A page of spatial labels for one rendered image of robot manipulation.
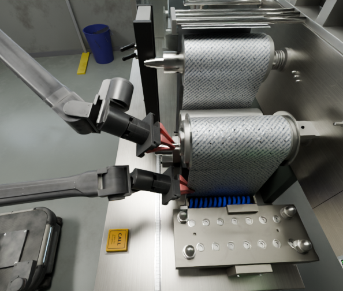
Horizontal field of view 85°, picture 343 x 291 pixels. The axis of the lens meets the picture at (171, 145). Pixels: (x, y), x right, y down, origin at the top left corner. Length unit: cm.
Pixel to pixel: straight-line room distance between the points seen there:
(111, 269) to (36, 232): 103
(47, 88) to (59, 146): 193
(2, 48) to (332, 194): 84
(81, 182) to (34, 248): 121
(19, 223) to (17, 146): 110
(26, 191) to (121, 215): 37
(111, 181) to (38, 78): 28
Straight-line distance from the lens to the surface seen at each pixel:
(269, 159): 53
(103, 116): 42
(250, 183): 63
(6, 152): 270
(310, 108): 62
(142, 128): 44
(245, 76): 62
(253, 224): 68
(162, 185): 53
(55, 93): 48
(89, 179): 50
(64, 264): 182
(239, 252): 64
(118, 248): 74
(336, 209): 58
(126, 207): 80
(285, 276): 82
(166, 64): 61
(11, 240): 176
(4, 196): 56
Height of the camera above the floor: 163
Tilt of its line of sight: 52 degrees down
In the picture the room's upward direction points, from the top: straight up
